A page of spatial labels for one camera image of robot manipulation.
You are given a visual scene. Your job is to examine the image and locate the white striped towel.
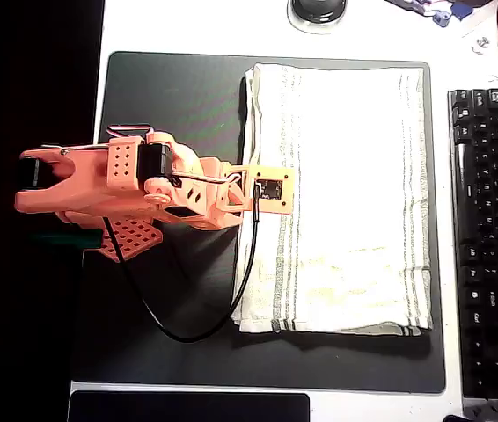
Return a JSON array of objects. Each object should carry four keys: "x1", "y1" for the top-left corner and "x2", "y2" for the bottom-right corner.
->
[{"x1": 230, "y1": 62, "x2": 434, "y2": 338}]

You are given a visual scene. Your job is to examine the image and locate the black desk mat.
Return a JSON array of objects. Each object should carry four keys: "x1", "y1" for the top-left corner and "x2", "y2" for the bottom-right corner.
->
[{"x1": 70, "y1": 51, "x2": 447, "y2": 395}]

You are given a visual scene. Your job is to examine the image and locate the green table clamp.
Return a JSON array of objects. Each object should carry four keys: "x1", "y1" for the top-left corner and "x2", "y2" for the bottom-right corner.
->
[{"x1": 28, "y1": 232, "x2": 103, "y2": 250}]

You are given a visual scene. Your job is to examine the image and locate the black flat pad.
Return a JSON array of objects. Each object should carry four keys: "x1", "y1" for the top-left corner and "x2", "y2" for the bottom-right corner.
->
[{"x1": 67, "y1": 389, "x2": 311, "y2": 422}]

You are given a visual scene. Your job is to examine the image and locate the black round knob device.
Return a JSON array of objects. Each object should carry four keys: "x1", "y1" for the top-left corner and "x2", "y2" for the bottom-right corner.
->
[{"x1": 287, "y1": 0, "x2": 348, "y2": 34}]

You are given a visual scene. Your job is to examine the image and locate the black keyboard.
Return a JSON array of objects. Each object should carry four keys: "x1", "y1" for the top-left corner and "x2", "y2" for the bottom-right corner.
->
[{"x1": 447, "y1": 86, "x2": 498, "y2": 401}]

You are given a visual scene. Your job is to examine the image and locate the blue and purple clutter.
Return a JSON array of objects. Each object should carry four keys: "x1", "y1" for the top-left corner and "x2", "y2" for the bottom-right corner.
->
[{"x1": 384, "y1": 0, "x2": 474, "y2": 28}]

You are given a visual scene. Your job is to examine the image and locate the orange camera mount with board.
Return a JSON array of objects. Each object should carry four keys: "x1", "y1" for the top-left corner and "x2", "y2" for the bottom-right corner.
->
[{"x1": 231, "y1": 164, "x2": 297, "y2": 215}]

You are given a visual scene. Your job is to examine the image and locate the orange perforated base plate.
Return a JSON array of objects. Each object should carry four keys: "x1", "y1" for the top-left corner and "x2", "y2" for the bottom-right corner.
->
[{"x1": 84, "y1": 217, "x2": 165, "y2": 264}]

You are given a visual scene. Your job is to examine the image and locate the black camera cable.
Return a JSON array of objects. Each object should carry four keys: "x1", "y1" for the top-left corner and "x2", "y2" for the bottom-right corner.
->
[{"x1": 101, "y1": 184, "x2": 261, "y2": 345}]

